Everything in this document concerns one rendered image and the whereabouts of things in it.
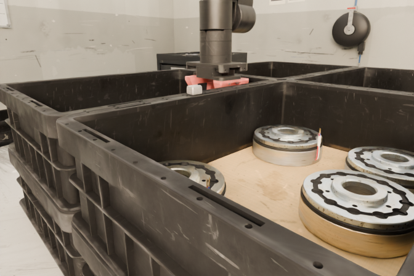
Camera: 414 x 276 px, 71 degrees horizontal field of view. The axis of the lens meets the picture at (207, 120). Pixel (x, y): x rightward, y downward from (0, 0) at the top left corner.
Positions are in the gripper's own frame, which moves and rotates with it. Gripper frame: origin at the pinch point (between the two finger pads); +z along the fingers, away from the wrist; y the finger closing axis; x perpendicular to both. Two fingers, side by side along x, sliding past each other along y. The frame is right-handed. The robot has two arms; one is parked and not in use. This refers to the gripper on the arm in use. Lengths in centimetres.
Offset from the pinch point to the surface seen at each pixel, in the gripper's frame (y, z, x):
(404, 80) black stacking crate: -15, -3, -49
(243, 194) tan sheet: -20.0, 4.3, 12.7
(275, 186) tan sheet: -21.1, 4.3, 8.5
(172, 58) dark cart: 143, -1, -80
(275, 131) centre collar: -14.3, 0.5, 0.2
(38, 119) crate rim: -6.3, -4.8, 30.1
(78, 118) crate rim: -11.9, -5.7, 27.5
